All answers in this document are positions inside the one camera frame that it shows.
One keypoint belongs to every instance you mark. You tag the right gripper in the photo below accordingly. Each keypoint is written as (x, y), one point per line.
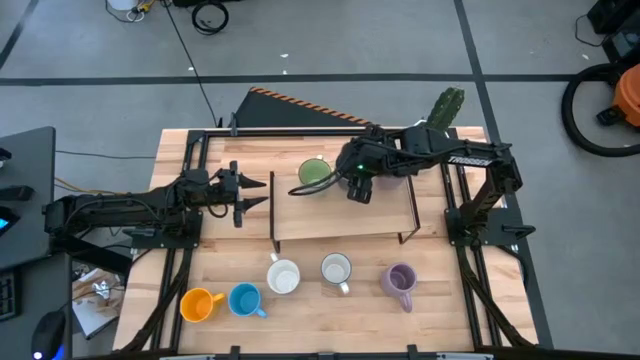
(360, 157)

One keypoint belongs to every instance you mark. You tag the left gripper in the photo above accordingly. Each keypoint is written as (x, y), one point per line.
(232, 195)

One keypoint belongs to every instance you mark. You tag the green ribbed mug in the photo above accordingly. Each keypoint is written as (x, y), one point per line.
(312, 172)

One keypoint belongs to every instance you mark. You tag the plain blue mug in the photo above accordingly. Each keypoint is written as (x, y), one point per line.
(245, 300)

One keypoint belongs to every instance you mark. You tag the blue white patterned mug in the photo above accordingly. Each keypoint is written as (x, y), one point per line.
(336, 272)

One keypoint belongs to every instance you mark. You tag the orange yellow mug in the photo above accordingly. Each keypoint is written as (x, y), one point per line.
(197, 305)

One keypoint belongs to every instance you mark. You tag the lilac bubble mug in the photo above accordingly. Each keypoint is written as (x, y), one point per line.
(398, 280)

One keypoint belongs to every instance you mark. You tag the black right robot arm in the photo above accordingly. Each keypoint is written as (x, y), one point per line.
(492, 190)

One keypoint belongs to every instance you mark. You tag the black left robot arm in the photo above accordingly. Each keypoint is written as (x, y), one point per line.
(125, 207)

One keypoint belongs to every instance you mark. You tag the wooden shelf black metal legs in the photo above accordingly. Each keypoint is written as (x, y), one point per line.
(340, 215)

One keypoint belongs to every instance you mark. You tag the black panel orange striped edge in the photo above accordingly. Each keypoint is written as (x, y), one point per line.
(280, 112)

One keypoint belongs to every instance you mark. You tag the green cactus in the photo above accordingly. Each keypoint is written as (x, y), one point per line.
(447, 107)

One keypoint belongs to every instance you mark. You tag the crumpled silver foil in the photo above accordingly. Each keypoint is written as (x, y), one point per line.
(101, 289)

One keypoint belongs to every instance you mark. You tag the white paper pile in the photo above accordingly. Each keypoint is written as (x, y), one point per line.
(95, 317)

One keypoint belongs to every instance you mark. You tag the black desk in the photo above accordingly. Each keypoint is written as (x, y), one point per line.
(30, 165)
(45, 290)

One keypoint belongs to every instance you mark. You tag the white trash bin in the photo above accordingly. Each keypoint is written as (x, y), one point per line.
(122, 4)

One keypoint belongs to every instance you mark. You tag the black remote controller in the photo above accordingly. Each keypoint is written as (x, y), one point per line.
(17, 193)

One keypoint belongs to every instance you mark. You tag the phone with lit screen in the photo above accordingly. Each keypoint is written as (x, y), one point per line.
(6, 221)

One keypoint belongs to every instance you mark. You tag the black computer mouse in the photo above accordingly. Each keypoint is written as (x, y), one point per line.
(48, 335)

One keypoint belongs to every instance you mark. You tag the small black desk item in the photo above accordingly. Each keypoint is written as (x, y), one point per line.
(4, 155)

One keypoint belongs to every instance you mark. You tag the black keyboard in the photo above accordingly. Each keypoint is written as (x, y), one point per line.
(7, 295)

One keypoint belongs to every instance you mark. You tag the black equipment case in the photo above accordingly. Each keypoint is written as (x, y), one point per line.
(620, 30)

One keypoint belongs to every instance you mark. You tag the black metal table frame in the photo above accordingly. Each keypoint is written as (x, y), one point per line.
(320, 132)

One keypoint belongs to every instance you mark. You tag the silver metal bracket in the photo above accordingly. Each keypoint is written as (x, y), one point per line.
(465, 357)
(185, 357)

